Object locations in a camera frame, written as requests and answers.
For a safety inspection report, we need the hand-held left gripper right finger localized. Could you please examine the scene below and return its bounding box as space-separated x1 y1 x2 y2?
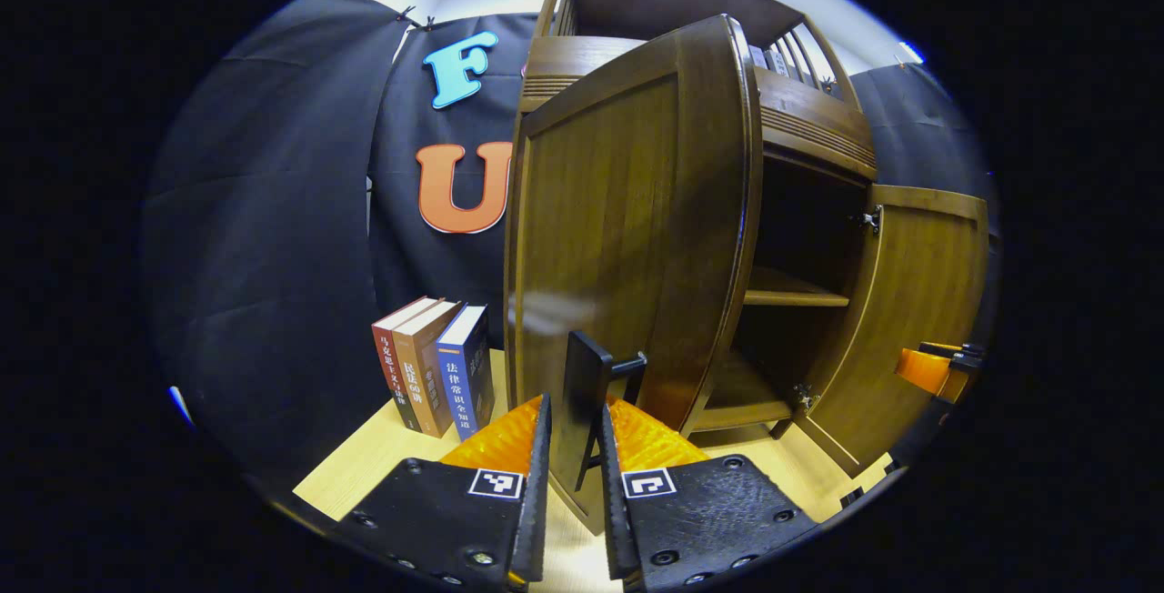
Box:
597 397 824 592

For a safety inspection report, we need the tan orange book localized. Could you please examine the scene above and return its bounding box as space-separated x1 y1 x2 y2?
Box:
393 300 463 439

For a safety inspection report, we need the blue book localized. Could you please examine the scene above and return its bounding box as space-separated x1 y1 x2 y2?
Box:
435 305 497 442

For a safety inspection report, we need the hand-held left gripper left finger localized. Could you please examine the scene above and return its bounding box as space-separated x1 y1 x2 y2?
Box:
332 393 553 589

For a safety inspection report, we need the black backdrop cloth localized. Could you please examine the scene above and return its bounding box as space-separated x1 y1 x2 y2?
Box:
141 0 997 494

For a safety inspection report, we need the red brown book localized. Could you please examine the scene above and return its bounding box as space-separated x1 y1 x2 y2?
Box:
371 296 439 433

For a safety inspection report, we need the wooden shoe cabinet door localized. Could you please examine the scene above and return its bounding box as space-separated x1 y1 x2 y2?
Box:
798 184 990 478
503 14 765 537

